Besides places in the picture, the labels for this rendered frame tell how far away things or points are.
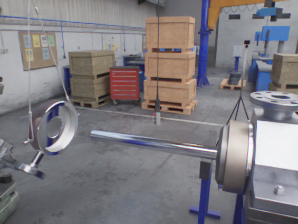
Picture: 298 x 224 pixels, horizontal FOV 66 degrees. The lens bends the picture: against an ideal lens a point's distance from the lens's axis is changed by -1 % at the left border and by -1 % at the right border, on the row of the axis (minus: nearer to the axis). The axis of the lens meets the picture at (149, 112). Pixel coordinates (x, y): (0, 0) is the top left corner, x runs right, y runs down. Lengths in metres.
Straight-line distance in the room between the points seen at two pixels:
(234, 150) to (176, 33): 4.40
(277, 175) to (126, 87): 5.14
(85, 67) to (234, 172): 5.17
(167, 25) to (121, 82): 1.77
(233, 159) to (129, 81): 4.94
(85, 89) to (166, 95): 2.02
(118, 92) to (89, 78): 0.77
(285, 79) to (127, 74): 3.46
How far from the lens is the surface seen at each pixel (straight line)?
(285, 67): 5.36
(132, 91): 5.94
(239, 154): 1.14
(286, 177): 1.11
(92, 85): 5.88
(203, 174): 1.72
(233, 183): 1.19
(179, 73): 5.33
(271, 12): 7.45
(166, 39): 5.40
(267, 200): 1.01
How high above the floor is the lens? 1.68
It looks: 18 degrees down
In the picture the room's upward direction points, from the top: straight up
